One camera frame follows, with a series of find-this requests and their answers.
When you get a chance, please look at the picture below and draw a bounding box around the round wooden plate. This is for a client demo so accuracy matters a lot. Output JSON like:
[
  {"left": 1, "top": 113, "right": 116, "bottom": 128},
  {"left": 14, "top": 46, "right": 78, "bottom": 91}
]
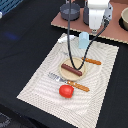
[{"left": 59, "top": 56, "right": 88, "bottom": 82}]

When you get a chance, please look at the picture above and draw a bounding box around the wooden handled knife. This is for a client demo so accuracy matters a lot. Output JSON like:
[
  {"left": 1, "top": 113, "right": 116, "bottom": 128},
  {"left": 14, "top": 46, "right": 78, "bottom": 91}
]
[{"left": 62, "top": 51, "right": 102, "bottom": 66}]

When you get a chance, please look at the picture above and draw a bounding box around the brown toy sausage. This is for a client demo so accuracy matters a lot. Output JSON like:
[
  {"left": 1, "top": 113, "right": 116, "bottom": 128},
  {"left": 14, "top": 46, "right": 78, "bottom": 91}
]
[{"left": 61, "top": 64, "right": 82, "bottom": 76}]

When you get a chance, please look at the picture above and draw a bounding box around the blue basket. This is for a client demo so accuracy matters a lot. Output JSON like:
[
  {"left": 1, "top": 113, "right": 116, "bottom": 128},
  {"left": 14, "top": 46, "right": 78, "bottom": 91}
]
[{"left": 0, "top": 0, "right": 23, "bottom": 15}]

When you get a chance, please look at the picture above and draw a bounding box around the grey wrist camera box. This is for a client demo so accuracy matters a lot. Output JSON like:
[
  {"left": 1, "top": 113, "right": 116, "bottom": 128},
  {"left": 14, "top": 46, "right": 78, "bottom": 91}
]
[{"left": 103, "top": 4, "right": 113, "bottom": 25}]

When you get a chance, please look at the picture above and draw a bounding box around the white toy fish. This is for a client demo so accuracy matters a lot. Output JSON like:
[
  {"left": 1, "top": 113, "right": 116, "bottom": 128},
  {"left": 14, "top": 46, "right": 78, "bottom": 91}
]
[{"left": 58, "top": 35, "right": 75, "bottom": 43}]

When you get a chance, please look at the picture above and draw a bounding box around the red toy tomato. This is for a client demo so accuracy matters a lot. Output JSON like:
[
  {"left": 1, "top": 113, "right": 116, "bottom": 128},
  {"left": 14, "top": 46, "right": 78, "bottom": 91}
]
[{"left": 59, "top": 85, "right": 74, "bottom": 98}]

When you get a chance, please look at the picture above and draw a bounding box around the small toy milk carton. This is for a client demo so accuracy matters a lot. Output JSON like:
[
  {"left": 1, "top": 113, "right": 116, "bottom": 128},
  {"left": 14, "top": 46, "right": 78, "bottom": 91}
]
[{"left": 79, "top": 32, "right": 89, "bottom": 49}]

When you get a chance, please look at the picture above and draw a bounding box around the small grey pot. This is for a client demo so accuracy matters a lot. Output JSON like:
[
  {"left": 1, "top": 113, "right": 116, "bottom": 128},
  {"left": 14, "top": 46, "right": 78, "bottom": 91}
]
[{"left": 60, "top": 3, "right": 80, "bottom": 21}]

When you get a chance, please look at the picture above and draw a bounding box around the wooden handled fork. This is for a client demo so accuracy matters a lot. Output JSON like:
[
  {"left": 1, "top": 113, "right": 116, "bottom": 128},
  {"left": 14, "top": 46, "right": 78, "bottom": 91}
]
[{"left": 48, "top": 72, "right": 90, "bottom": 92}]

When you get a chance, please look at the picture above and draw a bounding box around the beige woven placemat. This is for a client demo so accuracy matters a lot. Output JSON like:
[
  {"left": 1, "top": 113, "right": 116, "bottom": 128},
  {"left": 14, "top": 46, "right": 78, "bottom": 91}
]
[{"left": 16, "top": 32, "right": 120, "bottom": 128}]

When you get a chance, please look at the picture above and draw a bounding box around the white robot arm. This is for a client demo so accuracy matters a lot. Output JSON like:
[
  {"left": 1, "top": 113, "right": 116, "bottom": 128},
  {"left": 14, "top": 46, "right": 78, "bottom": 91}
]
[{"left": 87, "top": 0, "right": 110, "bottom": 30}]

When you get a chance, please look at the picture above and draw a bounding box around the beige bowl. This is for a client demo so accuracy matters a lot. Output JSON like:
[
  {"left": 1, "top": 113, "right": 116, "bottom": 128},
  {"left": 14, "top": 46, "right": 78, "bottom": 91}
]
[{"left": 121, "top": 7, "right": 128, "bottom": 30}]

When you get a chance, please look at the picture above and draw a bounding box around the large grey pot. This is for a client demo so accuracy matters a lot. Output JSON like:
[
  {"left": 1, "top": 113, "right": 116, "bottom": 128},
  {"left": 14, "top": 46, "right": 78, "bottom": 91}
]
[{"left": 83, "top": 5, "right": 89, "bottom": 25}]

